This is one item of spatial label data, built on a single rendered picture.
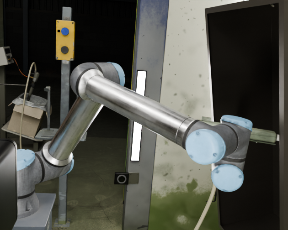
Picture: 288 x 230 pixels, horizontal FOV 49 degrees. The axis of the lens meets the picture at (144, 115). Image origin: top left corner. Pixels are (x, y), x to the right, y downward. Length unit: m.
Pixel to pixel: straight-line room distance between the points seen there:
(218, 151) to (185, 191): 1.62
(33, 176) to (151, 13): 1.20
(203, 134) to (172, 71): 1.36
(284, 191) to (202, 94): 1.13
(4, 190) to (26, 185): 1.33
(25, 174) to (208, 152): 0.95
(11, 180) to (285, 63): 0.96
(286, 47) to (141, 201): 1.63
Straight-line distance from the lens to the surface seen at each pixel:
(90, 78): 1.09
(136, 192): 2.34
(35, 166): 1.56
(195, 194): 2.44
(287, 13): 1.08
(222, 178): 0.96
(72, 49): 2.23
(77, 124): 1.38
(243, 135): 0.93
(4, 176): 0.23
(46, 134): 2.23
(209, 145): 0.80
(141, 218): 2.45
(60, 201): 2.62
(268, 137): 1.28
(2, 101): 4.05
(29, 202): 1.60
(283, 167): 1.20
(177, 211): 2.47
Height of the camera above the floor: 1.47
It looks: 13 degrees down
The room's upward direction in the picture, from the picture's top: 5 degrees clockwise
